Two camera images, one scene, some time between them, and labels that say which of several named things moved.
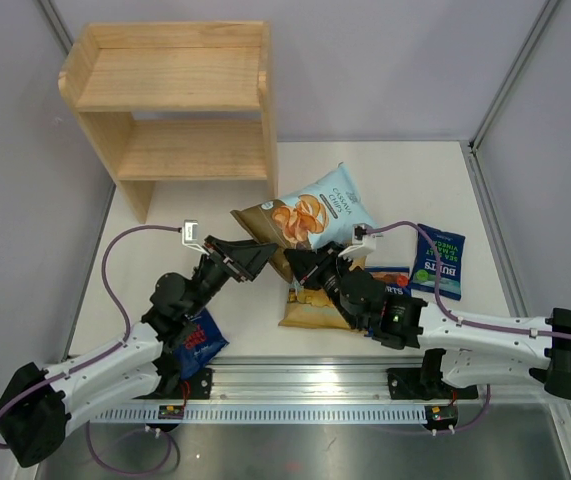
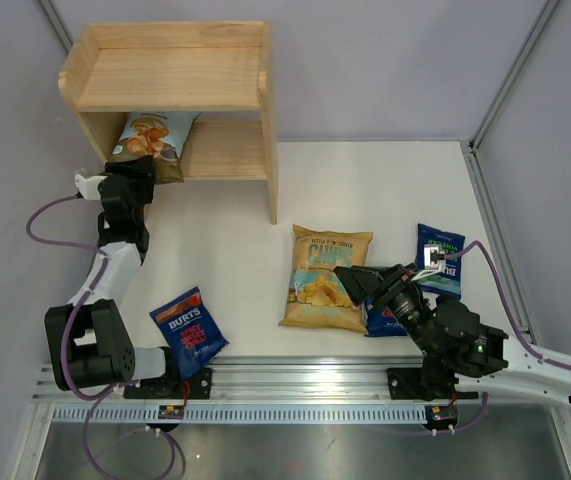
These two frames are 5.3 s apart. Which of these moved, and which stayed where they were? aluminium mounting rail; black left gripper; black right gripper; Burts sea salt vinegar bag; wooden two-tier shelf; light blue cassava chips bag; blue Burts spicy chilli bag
Moved: black left gripper; light blue cassava chips bag; black right gripper
Stayed: wooden two-tier shelf; blue Burts spicy chilli bag; aluminium mounting rail; Burts sea salt vinegar bag
